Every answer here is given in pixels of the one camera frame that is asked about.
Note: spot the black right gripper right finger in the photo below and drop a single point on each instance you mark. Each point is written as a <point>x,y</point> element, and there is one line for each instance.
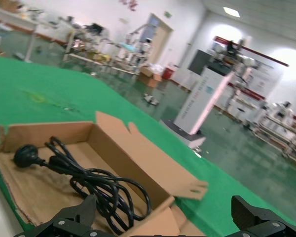
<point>241,212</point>

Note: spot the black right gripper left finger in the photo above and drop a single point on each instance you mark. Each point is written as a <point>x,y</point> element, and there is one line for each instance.
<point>86,209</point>

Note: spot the white tower robot body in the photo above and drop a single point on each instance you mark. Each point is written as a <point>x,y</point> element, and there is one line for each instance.
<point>199,103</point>

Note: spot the open shipping carton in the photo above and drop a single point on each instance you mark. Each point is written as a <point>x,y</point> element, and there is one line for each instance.
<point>149,76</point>

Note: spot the black screen on stand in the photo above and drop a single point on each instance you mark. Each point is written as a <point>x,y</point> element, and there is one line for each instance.
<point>199,61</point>

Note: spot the red bin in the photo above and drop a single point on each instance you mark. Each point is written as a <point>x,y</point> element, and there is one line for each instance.
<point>168,73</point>

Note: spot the blue fabric bundle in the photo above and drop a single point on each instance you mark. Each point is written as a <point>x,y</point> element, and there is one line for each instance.
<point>128,45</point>

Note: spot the white humanoid robot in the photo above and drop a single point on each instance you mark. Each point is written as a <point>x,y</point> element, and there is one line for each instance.
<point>145,49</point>

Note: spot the beige door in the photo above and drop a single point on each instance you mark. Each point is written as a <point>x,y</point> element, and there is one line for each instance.
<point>160,42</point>

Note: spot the ceiling light panel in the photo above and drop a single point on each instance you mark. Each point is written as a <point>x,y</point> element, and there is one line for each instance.
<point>231,11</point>

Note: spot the green exit sign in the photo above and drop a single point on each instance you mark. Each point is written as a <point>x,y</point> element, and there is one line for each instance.
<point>168,14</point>

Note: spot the cardboard box with torn wall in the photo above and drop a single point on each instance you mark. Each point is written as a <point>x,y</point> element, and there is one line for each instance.
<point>128,153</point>

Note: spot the beige pipe-frame shelf rack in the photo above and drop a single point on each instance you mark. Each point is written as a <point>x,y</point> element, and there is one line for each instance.
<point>273,138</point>

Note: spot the small white metal bracket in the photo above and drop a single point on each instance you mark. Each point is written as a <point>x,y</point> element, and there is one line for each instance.
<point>151,100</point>

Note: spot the red-trimmed wall poster board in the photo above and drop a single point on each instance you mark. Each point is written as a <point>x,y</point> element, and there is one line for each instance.
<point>261,81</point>

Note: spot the white pipe-frame rack table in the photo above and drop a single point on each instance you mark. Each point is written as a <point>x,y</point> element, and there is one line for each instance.
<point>101,54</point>

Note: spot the white hoist frame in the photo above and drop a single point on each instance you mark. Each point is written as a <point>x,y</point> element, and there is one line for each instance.
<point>139,28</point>

